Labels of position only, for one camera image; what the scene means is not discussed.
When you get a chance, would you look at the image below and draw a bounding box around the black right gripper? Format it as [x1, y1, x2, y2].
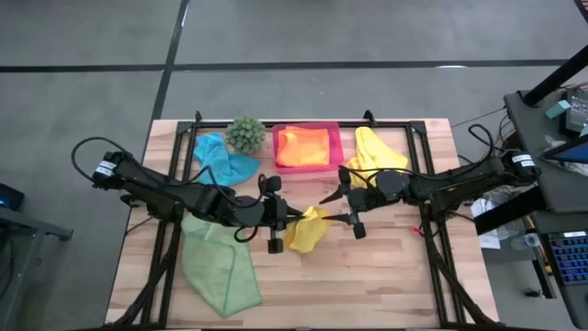
[318, 165, 383, 240]

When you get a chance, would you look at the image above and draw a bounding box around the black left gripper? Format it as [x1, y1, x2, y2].
[250, 174, 307, 255]

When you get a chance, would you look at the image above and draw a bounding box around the yellow microfiber towel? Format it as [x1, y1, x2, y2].
[344, 126, 410, 189]
[283, 205, 333, 255]

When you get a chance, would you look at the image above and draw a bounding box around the orange microfiber towel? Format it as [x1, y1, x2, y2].
[275, 126, 331, 168]

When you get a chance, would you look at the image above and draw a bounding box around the green microfiber towel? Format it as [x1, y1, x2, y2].
[180, 213, 265, 318]

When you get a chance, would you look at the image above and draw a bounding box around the blue microfiber towel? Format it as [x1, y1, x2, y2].
[191, 131, 262, 188]

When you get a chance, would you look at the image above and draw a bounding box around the pink plastic bin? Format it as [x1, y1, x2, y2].
[271, 120, 345, 176]

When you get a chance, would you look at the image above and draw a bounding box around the green artificial potted plant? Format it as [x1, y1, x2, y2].
[223, 114, 267, 155]

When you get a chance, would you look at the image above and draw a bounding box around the white crumpled paper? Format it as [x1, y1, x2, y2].
[469, 196, 503, 250]

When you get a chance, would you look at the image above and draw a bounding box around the clear plastic bottle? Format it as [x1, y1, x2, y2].
[510, 233, 543, 252]

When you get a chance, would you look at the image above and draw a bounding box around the black side desk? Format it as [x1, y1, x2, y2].
[503, 89, 588, 215]

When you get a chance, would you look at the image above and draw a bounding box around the black keyboard desk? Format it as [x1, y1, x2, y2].
[472, 186, 588, 330]

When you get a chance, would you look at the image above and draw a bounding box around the blue-keyed keyboard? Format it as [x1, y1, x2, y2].
[546, 231, 588, 287]

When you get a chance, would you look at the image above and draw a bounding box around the teal block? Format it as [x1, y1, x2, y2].
[545, 99, 572, 120]

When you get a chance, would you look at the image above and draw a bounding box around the laptop with blue screen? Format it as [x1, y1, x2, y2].
[537, 137, 588, 166]

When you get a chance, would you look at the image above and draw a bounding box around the black slanted pole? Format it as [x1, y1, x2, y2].
[522, 44, 588, 108]

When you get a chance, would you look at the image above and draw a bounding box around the black tablet device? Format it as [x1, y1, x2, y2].
[563, 86, 588, 135]

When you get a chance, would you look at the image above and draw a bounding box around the grey metal desk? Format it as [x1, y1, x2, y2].
[0, 204, 74, 331]

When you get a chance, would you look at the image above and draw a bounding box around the black device with blue light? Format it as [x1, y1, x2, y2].
[0, 182, 26, 212]

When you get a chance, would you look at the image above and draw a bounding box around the black aluminium table frame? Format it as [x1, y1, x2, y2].
[107, 108, 502, 330]

